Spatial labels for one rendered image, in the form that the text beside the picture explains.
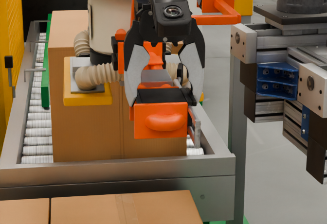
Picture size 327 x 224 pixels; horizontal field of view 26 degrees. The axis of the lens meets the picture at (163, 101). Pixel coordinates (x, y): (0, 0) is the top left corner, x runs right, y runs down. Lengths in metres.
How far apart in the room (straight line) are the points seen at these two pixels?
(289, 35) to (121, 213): 0.69
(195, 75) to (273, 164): 2.73
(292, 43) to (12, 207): 0.90
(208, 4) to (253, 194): 1.63
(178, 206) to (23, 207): 0.42
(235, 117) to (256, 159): 1.09
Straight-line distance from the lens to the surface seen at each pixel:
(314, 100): 1.60
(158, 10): 0.91
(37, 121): 2.65
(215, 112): 4.50
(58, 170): 2.08
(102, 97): 1.45
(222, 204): 2.18
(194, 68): 0.99
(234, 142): 2.73
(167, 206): 1.96
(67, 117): 2.08
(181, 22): 0.89
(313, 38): 2.07
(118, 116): 2.08
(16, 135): 2.38
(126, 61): 0.98
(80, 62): 1.59
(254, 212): 3.19
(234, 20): 1.66
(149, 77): 1.12
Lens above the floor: 1.39
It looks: 17 degrees down
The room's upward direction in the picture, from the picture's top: straight up
